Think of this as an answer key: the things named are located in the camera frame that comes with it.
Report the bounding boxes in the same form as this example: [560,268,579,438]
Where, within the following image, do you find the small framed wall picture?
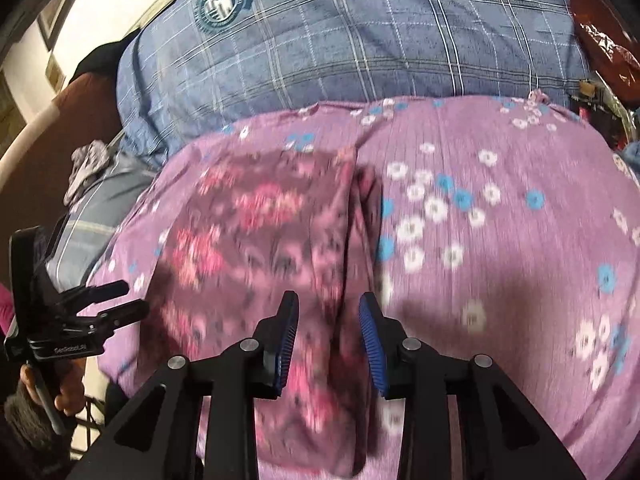
[44,54,67,90]

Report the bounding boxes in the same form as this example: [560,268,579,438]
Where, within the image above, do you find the blue plaid blanket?
[116,0,594,172]

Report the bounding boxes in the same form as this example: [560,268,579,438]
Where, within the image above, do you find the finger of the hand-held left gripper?
[62,280,131,307]
[94,301,151,329]

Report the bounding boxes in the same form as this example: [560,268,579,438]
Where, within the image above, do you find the light blue striped sheet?
[46,149,162,283]

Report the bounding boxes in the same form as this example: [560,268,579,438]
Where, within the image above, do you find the person's left forearm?
[0,387,78,468]

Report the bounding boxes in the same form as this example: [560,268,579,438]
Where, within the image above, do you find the person's left hand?
[19,359,87,417]

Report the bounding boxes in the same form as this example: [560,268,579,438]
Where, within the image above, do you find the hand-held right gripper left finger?
[65,290,301,480]

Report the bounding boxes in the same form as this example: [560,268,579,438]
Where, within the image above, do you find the large framed wall picture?
[36,0,93,52]

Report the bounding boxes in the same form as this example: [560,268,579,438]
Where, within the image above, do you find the red shiny plastic bag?
[561,0,640,113]

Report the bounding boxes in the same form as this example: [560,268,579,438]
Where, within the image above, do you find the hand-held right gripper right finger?
[358,291,588,480]

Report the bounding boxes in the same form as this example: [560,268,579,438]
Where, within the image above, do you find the purple flowered bedsheet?
[77,91,640,480]

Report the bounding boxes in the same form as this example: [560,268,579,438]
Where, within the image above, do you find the maroon floral garment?
[145,147,387,479]

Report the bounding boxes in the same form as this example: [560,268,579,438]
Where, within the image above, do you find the grey crumpled cloth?
[62,140,114,207]

